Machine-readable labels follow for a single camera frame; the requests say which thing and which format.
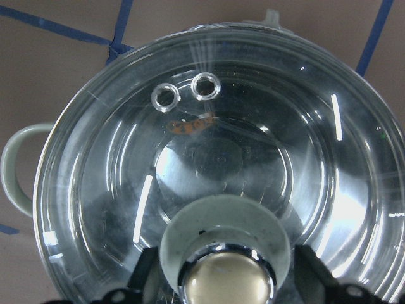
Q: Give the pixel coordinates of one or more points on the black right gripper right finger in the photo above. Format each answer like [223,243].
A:
[310,271]

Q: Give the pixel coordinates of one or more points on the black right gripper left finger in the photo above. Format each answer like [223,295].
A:
[147,271]

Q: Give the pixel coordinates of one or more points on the glass pot lid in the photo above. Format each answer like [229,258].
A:
[90,252]

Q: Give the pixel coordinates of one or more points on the pale green steel pot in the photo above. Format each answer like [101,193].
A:
[237,108]

